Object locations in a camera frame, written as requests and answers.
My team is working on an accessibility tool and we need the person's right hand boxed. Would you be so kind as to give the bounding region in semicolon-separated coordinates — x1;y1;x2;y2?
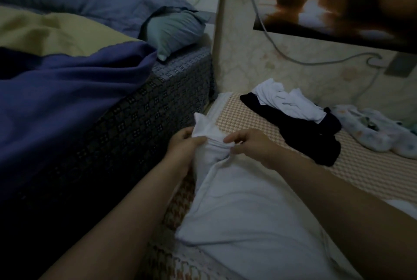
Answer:
223;128;285;170

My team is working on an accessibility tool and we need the person's left hand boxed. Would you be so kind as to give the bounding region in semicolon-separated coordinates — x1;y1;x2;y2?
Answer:
164;127;208;173

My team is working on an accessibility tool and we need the black garment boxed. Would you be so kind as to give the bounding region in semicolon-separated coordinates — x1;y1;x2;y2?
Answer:
240;92;342;167

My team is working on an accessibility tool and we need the white polo shirt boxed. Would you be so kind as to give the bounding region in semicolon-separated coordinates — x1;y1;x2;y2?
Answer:
252;78;327;124

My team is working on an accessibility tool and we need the white printed t-shirt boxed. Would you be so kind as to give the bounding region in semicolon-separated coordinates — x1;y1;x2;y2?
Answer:
175;112;417;280

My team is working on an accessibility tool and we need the person's left forearm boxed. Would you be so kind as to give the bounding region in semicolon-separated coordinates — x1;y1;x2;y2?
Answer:
40;159;191;280

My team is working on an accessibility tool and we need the person's right forearm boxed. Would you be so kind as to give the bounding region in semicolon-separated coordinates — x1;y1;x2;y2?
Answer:
268;149;417;280

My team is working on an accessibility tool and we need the dark patterned bed cover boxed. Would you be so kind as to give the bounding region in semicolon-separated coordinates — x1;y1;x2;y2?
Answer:
0;45;216;280

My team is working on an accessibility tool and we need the grey-green pillow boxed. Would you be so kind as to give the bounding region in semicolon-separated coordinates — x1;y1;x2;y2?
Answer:
140;11;207;62

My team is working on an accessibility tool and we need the blue folded blanket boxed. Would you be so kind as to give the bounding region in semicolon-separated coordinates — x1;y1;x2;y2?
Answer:
0;42;157;193

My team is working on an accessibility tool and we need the yellow-green cushion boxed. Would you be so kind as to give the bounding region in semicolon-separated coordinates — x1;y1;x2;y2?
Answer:
0;6;141;57

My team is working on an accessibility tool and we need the long white cable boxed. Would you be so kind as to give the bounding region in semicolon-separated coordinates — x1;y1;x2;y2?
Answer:
242;0;387;68

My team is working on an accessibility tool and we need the white wall plug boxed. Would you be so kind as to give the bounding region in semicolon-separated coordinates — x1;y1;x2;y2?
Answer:
366;57;387;69

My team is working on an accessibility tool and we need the cartoon bear wall poster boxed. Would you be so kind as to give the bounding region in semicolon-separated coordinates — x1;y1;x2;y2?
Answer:
253;0;417;55

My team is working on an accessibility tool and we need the grey wall socket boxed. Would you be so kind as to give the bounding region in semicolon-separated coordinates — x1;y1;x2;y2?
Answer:
384;51;417;78

